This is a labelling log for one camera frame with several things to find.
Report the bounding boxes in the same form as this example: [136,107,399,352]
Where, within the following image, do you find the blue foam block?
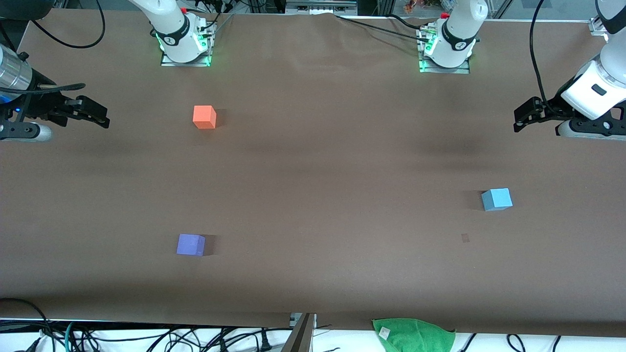
[481,188,513,212]

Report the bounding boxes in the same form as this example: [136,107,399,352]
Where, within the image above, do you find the orange foam block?
[193,105,217,130]

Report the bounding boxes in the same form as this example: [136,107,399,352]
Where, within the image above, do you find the purple foam block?
[177,234,206,257]

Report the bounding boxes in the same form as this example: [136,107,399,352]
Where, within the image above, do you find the brown table cover sheet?
[0,8,626,338]

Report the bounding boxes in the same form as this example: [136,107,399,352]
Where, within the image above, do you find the green microfibre cloth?
[372,318,456,352]

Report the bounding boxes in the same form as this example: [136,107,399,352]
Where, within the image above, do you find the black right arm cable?
[0,0,106,94]

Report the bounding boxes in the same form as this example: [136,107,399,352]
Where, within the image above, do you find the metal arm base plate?
[161,22,212,67]
[419,27,471,74]

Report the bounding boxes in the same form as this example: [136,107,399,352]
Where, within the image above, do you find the short black table cable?
[388,14,428,30]

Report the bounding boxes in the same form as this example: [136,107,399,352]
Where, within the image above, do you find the black base cable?
[188,0,234,30]

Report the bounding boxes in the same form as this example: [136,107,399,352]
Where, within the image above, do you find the long black table cable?
[335,15,432,41]

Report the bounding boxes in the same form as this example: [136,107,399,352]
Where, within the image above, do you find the thick black looped cable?
[0,298,55,352]

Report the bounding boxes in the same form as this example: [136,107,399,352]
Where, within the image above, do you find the tangled black cable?
[76,325,274,352]

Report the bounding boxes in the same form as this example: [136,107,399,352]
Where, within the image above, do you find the grey metal post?
[281,313,316,352]

